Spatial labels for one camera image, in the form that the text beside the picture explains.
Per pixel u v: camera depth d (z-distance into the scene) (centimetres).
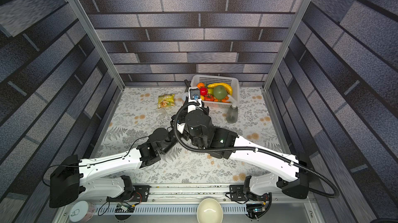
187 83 58
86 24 83
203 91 114
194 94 46
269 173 53
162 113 103
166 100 107
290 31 88
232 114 97
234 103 89
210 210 68
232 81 113
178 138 67
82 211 65
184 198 73
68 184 40
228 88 107
